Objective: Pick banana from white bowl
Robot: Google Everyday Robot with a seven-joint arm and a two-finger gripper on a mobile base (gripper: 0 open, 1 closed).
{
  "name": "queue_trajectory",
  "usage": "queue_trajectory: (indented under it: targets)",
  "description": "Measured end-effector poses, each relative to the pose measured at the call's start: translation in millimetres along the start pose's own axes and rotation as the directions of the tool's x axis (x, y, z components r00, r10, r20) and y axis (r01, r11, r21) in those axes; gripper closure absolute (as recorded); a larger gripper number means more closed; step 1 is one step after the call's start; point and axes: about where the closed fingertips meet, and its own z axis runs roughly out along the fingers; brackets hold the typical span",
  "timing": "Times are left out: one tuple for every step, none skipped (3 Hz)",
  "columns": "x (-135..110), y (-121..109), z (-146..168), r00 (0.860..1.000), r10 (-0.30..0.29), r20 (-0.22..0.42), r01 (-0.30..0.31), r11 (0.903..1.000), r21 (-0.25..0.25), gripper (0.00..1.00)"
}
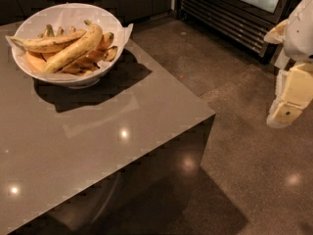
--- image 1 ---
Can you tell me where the white paper bowl liner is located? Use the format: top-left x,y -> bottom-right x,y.
6,3 -> 133,88

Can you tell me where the white ceramic bowl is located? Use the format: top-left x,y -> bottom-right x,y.
6,3 -> 133,89

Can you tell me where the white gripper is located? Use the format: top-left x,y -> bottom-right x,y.
264,0 -> 313,128

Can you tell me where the long yellow banana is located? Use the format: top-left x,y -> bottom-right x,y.
42,21 -> 103,73

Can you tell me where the spotted yellow banana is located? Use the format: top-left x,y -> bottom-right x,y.
9,29 -> 86,53

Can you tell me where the black glass-door refrigerator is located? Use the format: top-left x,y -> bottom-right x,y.
180,0 -> 301,63

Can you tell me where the orange banana bunch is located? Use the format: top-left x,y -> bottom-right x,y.
24,32 -> 118,75

